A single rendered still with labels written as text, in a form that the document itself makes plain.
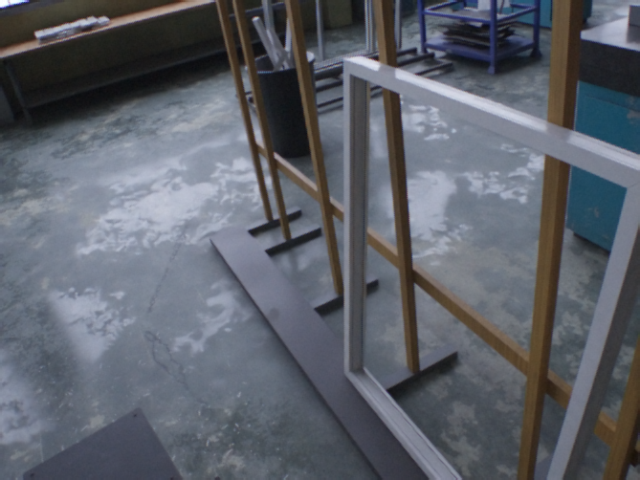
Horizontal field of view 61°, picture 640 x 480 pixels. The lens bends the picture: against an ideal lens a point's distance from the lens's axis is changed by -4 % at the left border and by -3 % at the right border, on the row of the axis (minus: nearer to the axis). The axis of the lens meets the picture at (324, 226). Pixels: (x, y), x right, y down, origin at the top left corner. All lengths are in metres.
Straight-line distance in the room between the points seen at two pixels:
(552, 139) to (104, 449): 1.34
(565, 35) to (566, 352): 1.84
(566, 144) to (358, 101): 0.92
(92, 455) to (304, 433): 1.15
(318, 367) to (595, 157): 1.83
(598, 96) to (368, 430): 1.96
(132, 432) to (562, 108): 1.34
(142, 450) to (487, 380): 1.63
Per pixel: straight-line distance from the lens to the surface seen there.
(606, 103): 3.08
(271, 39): 4.76
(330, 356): 2.76
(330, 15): 9.09
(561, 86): 1.33
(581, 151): 1.24
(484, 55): 6.41
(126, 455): 1.60
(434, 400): 2.60
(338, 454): 2.46
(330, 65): 6.51
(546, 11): 7.87
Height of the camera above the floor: 2.00
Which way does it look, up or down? 32 degrees down
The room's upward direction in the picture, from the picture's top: 10 degrees counter-clockwise
